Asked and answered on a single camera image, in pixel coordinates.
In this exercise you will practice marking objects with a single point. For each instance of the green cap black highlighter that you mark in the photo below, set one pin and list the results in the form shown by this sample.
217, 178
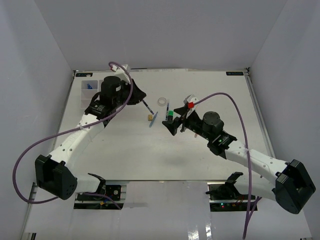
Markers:
170, 115

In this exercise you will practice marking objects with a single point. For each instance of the black logo label left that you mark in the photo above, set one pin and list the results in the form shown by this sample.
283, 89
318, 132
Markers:
85, 74

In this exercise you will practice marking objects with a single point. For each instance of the purple gel pen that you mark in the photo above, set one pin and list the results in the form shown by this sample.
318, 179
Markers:
147, 106

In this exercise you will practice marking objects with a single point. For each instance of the white compartment organizer box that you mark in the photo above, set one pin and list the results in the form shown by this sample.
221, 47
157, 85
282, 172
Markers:
86, 95

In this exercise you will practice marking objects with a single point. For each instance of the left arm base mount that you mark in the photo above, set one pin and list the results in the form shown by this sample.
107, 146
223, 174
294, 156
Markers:
112, 197

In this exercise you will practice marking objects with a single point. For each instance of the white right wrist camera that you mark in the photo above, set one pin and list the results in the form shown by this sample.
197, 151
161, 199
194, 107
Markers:
190, 104

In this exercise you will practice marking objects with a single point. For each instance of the light blue pen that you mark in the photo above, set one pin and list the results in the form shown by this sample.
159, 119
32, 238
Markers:
153, 118

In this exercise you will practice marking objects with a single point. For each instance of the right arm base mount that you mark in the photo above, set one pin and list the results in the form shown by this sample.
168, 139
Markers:
223, 196

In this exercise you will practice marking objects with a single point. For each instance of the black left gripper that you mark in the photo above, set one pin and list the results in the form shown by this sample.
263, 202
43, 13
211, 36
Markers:
137, 94

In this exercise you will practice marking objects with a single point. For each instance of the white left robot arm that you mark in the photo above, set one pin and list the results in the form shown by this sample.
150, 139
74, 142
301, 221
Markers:
54, 173

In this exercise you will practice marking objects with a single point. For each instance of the clear tape roll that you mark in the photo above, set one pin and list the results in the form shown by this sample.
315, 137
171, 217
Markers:
162, 101

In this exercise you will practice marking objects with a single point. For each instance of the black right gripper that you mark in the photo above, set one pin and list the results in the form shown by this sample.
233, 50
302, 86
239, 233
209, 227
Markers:
173, 127

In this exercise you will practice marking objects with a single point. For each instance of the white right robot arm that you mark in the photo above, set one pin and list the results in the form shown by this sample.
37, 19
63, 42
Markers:
287, 183

